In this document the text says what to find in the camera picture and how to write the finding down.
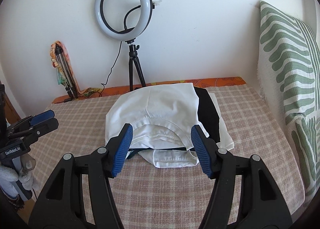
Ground checked blanket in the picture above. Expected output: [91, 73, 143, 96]
[15, 84, 307, 229]

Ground thin black power cable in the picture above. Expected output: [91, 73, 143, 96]
[77, 41, 123, 98]

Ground dark teal garment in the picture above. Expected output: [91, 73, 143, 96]
[126, 147, 188, 160]

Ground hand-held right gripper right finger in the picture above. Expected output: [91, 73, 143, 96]
[190, 124, 293, 229]

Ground person's left hand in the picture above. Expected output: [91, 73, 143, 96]
[0, 159, 35, 199]

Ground white garment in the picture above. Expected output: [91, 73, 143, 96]
[206, 92, 235, 151]

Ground black ring light tripod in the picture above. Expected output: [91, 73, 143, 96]
[125, 40, 147, 92]

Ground black garment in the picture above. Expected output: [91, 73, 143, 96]
[194, 86, 221, 143]

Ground colourful scarf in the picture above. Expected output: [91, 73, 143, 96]
[49, 41, 81, 97]

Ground silver folded tripod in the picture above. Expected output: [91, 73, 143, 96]
[55, 45, 78, 100]

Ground orange patterned cloth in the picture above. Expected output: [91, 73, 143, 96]
[51, 76, 247, 104]

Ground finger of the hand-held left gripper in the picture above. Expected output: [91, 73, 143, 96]
[7, 118, 60, 149]
[7, 110, 56, 133]

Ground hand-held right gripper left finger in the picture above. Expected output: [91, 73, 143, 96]
[30, 123, 133, 229]

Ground white t-shirt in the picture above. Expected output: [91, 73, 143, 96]
[105, 83, 210, 150]

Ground green leaf pattern pillow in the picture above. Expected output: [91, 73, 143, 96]
[257, 1, 320, 196]

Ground white tank top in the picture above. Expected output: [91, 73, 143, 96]
[139, 148, 200, 169]

